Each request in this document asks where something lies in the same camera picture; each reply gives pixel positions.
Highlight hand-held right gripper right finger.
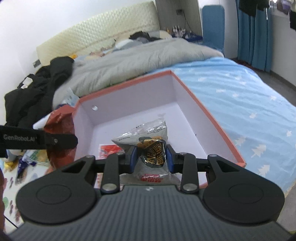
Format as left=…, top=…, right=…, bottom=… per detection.
left=165, top=144, right=234, bottom=193

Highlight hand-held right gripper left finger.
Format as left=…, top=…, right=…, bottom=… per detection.
left=61, top=146, right=139, bottom=194

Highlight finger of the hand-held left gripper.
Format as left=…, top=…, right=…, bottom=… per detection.
left=44, top=132, right=78, bottom=151

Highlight clear orange snack packet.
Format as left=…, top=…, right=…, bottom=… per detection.
left=43, top=105, right=77, bottom=173

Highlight white red-label snack packet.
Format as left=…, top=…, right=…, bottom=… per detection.
left=97, top=144, right=126, bottom=160

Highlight silver black-label snack packet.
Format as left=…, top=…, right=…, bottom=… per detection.
left=111, top=118, right=181, bottom=186

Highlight orange cardboard box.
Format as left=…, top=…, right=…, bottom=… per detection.
left=72, top=70, right=246, bottom=188

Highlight white duck plush toy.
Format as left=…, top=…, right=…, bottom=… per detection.
left=6, top=149, right=23, bottom=172

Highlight black jacket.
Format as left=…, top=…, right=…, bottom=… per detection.
left=5, top=56, right=75, bottom=127

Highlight fruit print mat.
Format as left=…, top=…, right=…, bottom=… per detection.
left=0, top=148, right=77, bottom=227

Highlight grey duvet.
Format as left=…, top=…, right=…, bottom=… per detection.
left=53, top=38, right=223, bottom=107

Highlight light blue bed sheet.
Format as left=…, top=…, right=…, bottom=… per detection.
left=171, top=57, right=296, bottom=193

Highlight cream quilted headboard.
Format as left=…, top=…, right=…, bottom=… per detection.
left=36, top=0, right=160, bottom=67

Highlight black garment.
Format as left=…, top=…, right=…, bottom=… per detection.
left=129, top=31, right=151, bottom=40

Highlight blue bedside clutter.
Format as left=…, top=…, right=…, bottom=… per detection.
left=185, top=30, right=204, bottom=43

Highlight blue chair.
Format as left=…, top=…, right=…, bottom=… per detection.
left=202, top=5, right=225, bottom=57

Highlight blue curtain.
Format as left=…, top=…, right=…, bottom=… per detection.
left=236, top=0, right=273, bottom=72

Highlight dark hanging garment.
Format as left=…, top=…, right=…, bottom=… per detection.
left=238, top=0, right=270, bottom=16

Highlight grey wall cabinet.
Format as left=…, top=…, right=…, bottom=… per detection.
left=154, top=0, right=204, bottom=39

